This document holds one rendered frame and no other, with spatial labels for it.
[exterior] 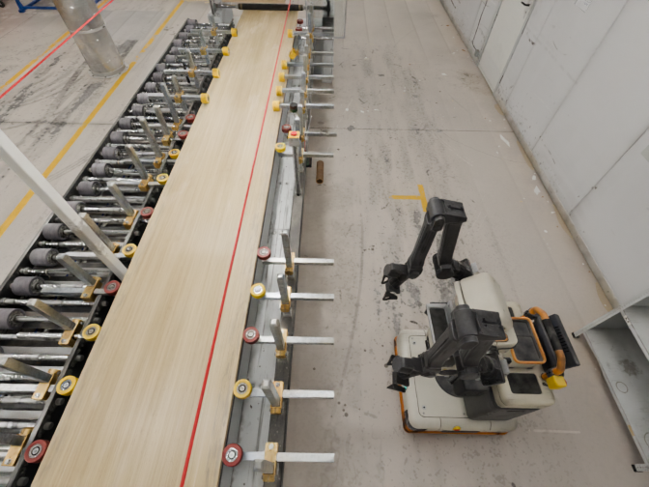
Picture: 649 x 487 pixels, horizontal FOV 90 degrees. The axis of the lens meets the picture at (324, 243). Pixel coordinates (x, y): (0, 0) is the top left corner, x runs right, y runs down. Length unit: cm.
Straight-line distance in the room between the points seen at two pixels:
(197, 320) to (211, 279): 24
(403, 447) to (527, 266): 194
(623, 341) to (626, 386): 34
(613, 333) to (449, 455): 157
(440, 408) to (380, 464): 53
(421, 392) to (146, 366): 158
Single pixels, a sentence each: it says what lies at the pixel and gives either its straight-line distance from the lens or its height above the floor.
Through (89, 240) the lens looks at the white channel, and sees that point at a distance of 196.
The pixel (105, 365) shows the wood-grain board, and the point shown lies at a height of 90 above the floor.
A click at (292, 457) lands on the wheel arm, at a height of 84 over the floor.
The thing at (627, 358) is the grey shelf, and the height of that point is 14.
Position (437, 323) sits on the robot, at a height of 104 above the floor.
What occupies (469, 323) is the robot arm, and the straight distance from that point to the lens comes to 99.
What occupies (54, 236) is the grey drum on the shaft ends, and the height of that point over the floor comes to 82.
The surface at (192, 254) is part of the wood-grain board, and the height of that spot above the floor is 90.
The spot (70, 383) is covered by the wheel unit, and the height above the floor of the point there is 91.
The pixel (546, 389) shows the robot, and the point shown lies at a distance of 200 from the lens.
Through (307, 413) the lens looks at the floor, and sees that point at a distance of 249.
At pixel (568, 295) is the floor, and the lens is 349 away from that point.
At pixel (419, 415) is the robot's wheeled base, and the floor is 28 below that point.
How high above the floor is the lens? 246
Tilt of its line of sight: 53 degrees down
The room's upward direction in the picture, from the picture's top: 1 degrees clockwise
